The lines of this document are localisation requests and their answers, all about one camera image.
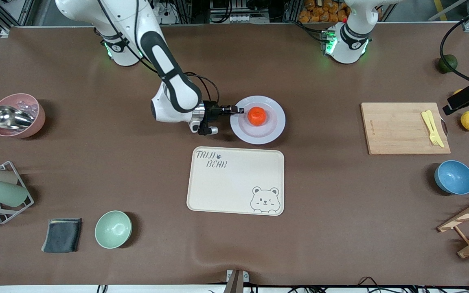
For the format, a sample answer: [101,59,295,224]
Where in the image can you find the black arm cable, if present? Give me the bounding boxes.
[440,7,469,88]
[96,0,220,107]

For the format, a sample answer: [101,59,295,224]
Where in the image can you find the green lime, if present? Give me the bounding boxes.
[438,54,458,74]

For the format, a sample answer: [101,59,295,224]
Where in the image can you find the dark grey folded cloth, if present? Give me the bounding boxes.
[41,219,82,254]

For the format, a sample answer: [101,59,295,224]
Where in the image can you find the white power strip with plugs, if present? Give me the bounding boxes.
[155,0,178,24]

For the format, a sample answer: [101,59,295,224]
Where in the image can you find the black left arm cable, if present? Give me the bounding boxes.
[440,7,469,88]

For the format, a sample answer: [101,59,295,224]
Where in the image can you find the grey wire cup rack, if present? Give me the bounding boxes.
[0,161,35,225]

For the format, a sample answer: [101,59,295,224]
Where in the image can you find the wooden cutting board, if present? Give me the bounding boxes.
[360,102,451,155]

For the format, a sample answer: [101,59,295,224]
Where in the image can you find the blue bowl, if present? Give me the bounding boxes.
[434,160,469,195]

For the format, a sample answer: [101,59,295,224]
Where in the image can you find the mint green cup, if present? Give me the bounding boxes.
[0,180,29,208]

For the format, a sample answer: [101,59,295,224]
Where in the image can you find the bag of oranges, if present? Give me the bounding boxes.
[298,0,351,23]

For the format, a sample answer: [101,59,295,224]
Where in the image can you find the orange fruit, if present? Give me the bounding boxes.
[248,107,267,126]

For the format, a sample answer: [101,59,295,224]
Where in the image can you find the yellow plastic fork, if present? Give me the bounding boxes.
[421,111,440,146]

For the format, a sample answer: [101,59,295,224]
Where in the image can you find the long white power strip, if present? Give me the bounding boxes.
[210,13,270,24]

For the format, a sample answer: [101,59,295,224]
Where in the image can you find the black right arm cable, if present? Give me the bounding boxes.
[96,0,220,107]

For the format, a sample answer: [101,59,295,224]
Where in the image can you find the yellow plastic knife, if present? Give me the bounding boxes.
[426,110,445,148]

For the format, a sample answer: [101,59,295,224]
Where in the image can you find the pale green bowl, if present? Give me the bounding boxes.
[94,210,133,249]

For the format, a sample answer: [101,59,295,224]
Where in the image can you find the cream bear print tray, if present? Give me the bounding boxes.
[186,146,285,216]

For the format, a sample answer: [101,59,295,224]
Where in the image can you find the pale blue round plate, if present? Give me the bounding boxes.
[230,96,286,145]

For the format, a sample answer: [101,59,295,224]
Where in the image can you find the metal table clamp bracket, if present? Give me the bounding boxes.
[223,269,250,293]

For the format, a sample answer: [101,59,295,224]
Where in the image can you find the pink bowl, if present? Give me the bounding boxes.
[0,93,46,139]

